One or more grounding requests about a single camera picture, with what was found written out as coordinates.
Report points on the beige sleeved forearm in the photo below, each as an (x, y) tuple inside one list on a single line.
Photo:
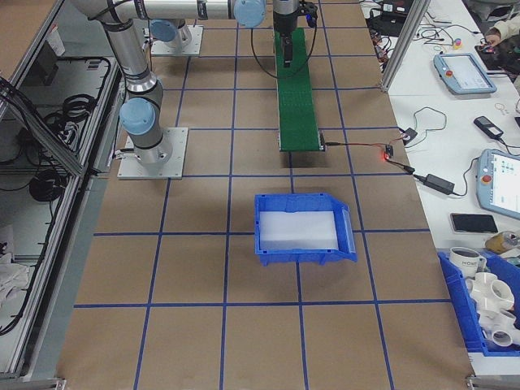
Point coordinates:
[(510, 28)]

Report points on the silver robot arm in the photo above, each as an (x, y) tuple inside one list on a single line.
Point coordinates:
[(122, 53), (178, 34)]

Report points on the bystander hand beige sleeve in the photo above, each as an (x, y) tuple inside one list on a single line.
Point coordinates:
[(494, 39)]

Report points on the green belt conveyor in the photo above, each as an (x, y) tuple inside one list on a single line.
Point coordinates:
[(296, 113)]

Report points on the small controller board red LED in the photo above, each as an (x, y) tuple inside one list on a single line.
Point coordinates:
[(388, 151)]

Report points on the small black box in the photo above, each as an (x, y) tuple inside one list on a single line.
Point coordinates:
[(410, 135)]

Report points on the small colourful toy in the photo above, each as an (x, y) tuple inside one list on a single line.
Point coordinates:
[(458, 42)]

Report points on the white foam pad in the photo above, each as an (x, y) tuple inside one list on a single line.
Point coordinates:
[(296, 229)]

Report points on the grey blue teach pendant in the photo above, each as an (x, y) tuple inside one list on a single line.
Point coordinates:
[(503, 183), (467, 75)]

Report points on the black power adapter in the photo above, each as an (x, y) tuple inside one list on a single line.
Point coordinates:
[(438, 183)]

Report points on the blue plastic bin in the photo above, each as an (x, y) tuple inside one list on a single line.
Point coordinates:
[(302, 256)]

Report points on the black handheld device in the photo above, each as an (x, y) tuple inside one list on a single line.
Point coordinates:
[(488, 126)]

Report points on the black smartphone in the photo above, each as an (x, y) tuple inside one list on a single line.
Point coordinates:
[(473, 222)]

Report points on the white mug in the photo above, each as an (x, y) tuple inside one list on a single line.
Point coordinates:
[(463, 264)]

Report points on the yellow brown bottle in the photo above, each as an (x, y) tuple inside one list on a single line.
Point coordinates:
[(499, 242)]

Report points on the blue bin of fittings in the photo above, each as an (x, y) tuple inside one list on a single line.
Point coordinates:
[(459, 300)]

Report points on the white PVC pipe fitting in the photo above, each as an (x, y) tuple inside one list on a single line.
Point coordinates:
[(485, 284), (499, 335)]

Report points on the white crumpled cloth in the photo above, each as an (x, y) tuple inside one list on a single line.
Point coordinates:
[(12, 280)]

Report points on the aluminium table corner bar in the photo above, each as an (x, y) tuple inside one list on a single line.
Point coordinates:
[(491, 382), (44, 384)]

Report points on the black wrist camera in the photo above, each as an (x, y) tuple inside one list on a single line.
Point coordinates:
[(308, 14)]

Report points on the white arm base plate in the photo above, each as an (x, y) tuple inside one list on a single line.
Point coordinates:
[(195, 44), (174, 162)]

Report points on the aluminium profile post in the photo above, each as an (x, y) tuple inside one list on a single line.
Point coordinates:
[(403, 44)]

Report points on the black box in frame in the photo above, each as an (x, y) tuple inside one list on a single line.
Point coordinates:
[(46, 65)]

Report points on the V-shaped metal bar frame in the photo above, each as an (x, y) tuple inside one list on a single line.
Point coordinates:
[(67, 211)]

